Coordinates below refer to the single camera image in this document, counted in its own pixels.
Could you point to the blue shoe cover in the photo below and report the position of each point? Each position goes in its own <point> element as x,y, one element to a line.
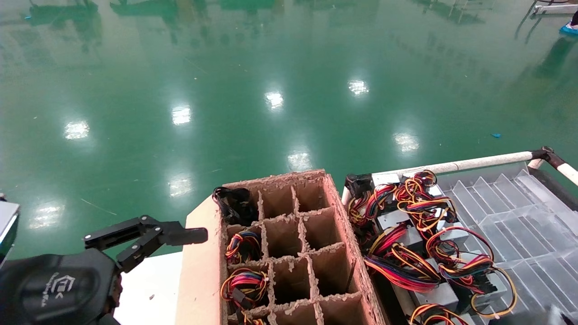
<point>570,28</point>

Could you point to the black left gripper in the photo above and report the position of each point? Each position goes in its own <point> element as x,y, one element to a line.
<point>58,289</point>

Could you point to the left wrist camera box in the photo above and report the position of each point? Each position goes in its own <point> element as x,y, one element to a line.
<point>6,225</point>

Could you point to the cardboard divider box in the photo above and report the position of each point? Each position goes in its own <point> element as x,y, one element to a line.
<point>201,271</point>

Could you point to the clear ribbed plastic tray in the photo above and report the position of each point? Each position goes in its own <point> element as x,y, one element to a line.
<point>519,225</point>

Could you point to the white table frame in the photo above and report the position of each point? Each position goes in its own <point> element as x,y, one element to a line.
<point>555,8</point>

